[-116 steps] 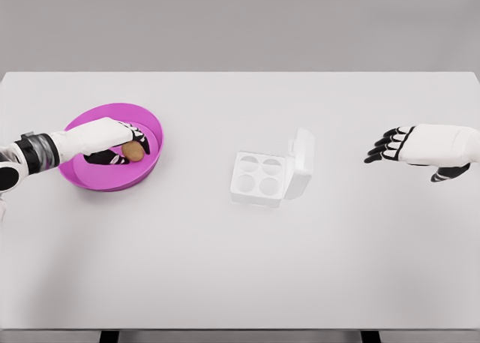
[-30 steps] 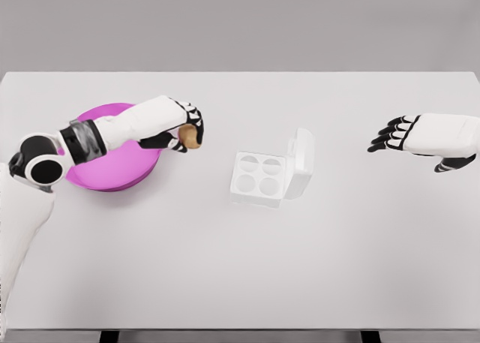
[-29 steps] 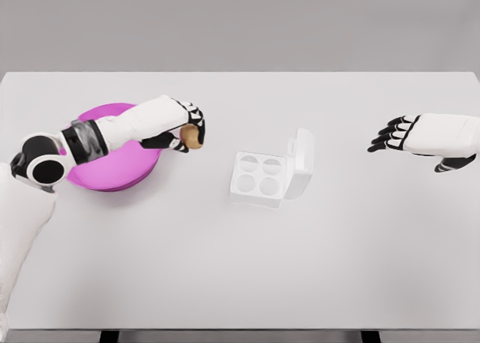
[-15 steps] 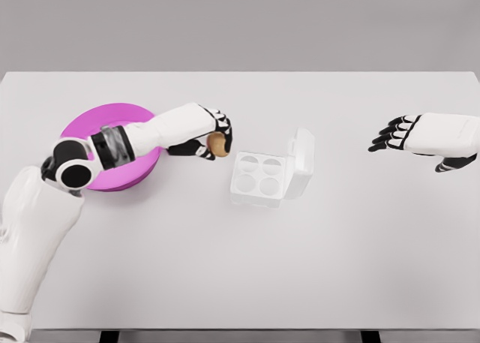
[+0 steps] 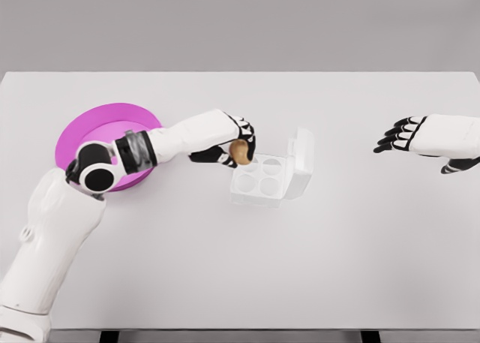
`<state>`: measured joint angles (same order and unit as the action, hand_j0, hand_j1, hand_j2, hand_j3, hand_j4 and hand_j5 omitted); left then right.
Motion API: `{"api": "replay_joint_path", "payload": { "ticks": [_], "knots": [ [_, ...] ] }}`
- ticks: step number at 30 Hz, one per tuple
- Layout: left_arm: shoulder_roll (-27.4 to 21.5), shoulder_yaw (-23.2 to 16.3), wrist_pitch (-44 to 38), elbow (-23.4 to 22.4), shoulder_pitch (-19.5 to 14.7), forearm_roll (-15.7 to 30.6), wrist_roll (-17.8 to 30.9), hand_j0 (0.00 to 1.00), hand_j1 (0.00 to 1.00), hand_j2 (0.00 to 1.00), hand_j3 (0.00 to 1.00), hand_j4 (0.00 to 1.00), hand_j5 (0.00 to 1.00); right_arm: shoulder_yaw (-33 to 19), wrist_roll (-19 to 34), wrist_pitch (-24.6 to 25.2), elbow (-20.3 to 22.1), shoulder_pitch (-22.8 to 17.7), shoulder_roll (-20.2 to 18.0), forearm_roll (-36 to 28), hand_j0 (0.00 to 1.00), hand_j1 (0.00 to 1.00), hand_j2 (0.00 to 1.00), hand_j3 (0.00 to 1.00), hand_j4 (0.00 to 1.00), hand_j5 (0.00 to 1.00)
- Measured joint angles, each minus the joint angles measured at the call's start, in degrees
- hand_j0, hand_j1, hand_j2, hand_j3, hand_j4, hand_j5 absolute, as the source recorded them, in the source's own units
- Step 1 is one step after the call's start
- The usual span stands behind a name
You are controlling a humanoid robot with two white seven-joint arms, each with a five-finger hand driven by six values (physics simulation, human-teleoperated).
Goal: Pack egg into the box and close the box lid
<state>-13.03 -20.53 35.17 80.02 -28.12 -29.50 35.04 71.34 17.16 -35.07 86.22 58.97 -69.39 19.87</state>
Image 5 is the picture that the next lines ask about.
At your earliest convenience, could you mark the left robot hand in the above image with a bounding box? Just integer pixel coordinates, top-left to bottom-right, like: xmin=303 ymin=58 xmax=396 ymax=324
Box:
xmin=187 ymin=109 xmax=258 ymax=168

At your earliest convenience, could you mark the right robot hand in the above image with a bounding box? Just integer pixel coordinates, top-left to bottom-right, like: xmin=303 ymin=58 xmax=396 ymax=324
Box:
xmin=373 ymin=113 xmax=480 ymax=175

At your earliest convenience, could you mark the brown egg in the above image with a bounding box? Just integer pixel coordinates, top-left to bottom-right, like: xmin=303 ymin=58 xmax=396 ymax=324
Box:
xmin=229 ymin=139 xmax=251 ymax=167

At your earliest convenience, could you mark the magenta round plate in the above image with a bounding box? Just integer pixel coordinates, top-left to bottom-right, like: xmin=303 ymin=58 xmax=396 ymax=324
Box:
xmin=54 ymin=102 xmax=163 ymax=191

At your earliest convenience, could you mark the clear plastic egg box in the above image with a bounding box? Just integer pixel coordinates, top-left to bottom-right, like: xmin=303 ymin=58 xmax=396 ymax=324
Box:
xmin=229 ymin=126 xmax=315 ymax=210

